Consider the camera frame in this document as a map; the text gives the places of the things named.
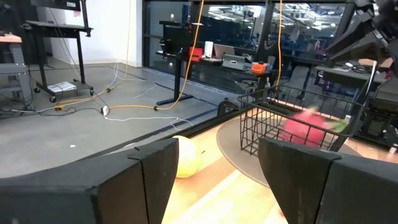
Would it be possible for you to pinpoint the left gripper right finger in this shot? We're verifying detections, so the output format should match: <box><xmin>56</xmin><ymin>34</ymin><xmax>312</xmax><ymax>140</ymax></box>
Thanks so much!
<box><xmin>257</xmin><ymin>138</ymin><xmax>398</xmax><ymax>224</ymax></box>

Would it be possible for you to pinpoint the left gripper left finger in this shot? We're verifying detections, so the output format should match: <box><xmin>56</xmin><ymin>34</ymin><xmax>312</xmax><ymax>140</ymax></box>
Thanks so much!
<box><xmin>0</xmin><ymin>138</ymin><xmax>180</xmax><ymax>224</ymax></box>

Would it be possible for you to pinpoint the pink dragon fruit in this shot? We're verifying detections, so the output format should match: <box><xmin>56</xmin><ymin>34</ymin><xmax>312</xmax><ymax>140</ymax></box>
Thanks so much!
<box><xmin>279</xmin><ymin>107</ymin><xmax>349</xmax><ymax>147</ymax></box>

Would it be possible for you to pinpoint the grey round mat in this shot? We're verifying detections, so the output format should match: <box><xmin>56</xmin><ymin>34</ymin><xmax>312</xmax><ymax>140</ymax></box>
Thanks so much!
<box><xmin>216</xmin><ymin>116</ymin><xmax>364</xmax><ymax>189</ymax></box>

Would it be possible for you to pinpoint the white flat box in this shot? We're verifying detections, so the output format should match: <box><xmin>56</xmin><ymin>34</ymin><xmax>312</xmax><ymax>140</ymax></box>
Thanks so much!
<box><xmin>46</xmin><ymin>81</ymin><xmax>77</xmax><ymax>94</ymax></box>

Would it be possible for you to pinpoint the cluttered black table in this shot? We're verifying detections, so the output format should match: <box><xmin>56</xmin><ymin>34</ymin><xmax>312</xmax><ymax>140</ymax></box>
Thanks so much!
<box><xmin>315</xmin><ymin>58</ymin><xmax>389</xmax><ymax>91</ymax></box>

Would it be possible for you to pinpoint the grey workbench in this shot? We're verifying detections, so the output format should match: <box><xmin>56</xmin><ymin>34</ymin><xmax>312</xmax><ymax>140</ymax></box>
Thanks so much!
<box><xmin>0</xmin><ymin>34</ymin><xmax>32</xmax><ymax>103</ymax></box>

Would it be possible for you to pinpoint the orange box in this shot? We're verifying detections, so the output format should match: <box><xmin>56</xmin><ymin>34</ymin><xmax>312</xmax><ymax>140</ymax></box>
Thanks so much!
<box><xmin>251</xmin><ymin>61</ymin><xmax>268</xmax><ymax>75</ymax></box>

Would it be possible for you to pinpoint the black standing desk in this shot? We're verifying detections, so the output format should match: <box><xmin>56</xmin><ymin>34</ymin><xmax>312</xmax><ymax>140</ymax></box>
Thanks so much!
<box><xmin>155</xmin><ymin>20</ymin><xmax>274</xmax><ymax>106</ymax></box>

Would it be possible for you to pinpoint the grey case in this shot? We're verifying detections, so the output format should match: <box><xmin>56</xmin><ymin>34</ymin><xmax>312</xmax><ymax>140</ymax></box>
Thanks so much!
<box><xmin>222</xmin><ymin>54</ymin><xmax>247</xmax><ymax>71</ymax></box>

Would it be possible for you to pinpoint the black rolling equipment stand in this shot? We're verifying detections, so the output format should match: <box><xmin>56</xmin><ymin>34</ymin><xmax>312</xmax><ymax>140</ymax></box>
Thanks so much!
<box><xmin>24</xmin><ymin>0</ymin><xmax>95</xmax><ymax>103</ymax></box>

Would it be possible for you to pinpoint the grey laptop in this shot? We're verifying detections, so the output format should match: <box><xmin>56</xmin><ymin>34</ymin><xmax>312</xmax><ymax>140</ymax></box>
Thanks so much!
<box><xmin>213</xmin><ymin>43</ymin><xmax>236</xmax><ymax>60</ymax></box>

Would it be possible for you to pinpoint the red box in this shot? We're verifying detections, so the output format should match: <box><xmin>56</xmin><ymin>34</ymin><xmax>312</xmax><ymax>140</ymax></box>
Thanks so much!
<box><xmin>188</xmin><ymin>46</ymin><xmax>203</xmax><ymax>62</ymax></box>

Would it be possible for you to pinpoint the black wire basket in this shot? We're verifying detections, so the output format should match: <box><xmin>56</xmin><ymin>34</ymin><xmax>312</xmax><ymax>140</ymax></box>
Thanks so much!
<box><xmin>237</xmin><ymin>84</ymin><xmax>365</xmax><ymax>156</ymax></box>

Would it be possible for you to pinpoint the yellow floor cable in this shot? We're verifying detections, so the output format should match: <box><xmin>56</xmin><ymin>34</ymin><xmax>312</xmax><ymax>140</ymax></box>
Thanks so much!
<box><xmin>54</xmin><ymin>0</ymin><xmax>133</xmax><ymax>112</ymax></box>

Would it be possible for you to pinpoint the thin white cable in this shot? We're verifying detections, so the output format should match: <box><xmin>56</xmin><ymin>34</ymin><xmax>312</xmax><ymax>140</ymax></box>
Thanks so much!
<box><xmin>101</xmin><ymin>105</ymin><xmax>194</xmax><ymax>131</ymax></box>

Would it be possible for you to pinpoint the black edge bracket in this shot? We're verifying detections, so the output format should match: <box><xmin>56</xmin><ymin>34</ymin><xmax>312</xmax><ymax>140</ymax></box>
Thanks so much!
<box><xmin>216</xmin><ymin>98</ymin><xmax>241</xmax><ymax>118</ymax></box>

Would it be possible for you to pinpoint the black table frame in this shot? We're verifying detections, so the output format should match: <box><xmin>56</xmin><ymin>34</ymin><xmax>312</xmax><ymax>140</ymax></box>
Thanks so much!
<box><xmin>102</xmin><ymin>108</ymin><xmax>242</xmax><ymax>156</ymax></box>

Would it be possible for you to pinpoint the orange cable with yellow plug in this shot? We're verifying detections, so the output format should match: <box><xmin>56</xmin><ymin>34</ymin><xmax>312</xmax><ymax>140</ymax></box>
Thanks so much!
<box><xmin>275</xmin><ymin>0</ymin><xmax>284</xmax><ymax>94</ymax></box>

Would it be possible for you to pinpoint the orange cable with black plug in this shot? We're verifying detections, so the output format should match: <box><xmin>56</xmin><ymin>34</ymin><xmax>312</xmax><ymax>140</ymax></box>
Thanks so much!
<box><xmin>107</xmin><ymin>0</ymin><xmax>205</xmax><ymax>111</ymax></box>

